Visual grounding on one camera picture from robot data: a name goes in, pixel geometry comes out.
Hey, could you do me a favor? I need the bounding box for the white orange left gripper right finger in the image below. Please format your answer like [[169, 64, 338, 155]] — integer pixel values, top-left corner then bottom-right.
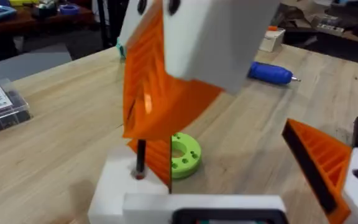
[[281, 118, 358, 224]]

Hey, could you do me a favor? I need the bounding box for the white block left gripper left finger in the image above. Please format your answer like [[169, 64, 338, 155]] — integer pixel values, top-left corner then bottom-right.
[[87, 144, 171, 224]]

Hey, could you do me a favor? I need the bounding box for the finger of the white orange right gripper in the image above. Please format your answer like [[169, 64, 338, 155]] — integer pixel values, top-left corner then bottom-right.
[[117, 0, 167, 139], [123, 0, 280, 141]]

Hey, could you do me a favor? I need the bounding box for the black screw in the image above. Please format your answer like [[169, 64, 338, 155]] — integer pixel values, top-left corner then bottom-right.
[[135, 139, 147, 180]]

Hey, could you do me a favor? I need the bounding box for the blue electric screwdriver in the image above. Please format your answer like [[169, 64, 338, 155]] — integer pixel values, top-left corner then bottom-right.
[[247, 61, 302, 86]]

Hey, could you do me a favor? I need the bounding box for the black upright pole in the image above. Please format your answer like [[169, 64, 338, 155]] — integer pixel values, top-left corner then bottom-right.
[[96, 0, 121, 50]]

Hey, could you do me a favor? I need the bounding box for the white box with orange piece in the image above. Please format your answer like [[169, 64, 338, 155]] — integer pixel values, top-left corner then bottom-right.
[[258, 26, 287, 53]]

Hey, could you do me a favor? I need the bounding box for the green disc with holes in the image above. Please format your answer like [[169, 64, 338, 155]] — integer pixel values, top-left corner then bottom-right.
[[170, 132, 203, 180]]

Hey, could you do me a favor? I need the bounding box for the blue tape roll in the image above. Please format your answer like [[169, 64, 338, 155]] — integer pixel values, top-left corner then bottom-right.
[[58, 3, 81, 16]]

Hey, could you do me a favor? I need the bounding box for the clear plastic parts box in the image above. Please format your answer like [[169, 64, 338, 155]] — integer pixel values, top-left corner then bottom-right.
[[0, 78, 32, 138]]

